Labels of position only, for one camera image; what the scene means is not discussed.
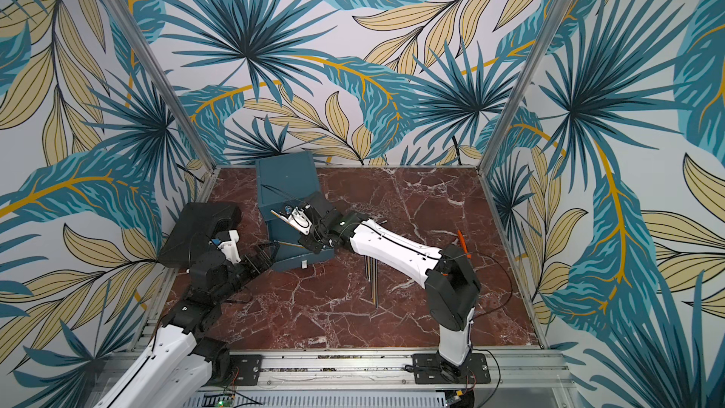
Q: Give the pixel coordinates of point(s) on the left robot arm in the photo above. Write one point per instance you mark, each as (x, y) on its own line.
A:
(180, 358)

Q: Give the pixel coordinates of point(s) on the small circuit board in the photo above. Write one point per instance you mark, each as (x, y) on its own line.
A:
(213, 400)

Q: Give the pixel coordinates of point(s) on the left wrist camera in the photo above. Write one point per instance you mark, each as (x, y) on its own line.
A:
(226, 242)

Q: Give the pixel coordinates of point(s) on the black plastic case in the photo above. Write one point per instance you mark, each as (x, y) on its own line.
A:
(198, 224)

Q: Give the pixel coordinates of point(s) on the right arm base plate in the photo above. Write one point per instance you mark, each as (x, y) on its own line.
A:
(432, 369)

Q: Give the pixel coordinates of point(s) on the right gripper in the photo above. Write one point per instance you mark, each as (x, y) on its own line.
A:
(311, 232)

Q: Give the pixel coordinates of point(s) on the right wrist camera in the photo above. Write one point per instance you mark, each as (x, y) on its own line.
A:
(294, 217)

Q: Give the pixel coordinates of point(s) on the teal drawer cabinet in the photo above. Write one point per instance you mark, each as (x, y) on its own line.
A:
(285, 180)

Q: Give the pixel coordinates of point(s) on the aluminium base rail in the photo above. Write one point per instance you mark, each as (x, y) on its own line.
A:
(525, 377)

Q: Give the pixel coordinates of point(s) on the orange handled tool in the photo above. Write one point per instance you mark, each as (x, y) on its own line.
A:
(462, 243)

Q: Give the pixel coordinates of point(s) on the teal drawer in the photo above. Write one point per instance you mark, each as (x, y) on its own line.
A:
(289, 258)

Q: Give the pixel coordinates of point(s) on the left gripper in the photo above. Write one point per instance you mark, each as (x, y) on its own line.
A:
(263, 262)

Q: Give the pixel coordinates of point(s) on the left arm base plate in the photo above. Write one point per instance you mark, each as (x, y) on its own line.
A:
(238, 370)

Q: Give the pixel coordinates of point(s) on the brown pencil right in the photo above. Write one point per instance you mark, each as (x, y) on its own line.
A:
(374, 282)

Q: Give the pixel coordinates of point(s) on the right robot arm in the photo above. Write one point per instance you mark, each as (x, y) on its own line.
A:
(447, 276)

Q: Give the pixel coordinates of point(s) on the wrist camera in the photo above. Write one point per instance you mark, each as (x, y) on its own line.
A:
(294, 217)
(226, 242)

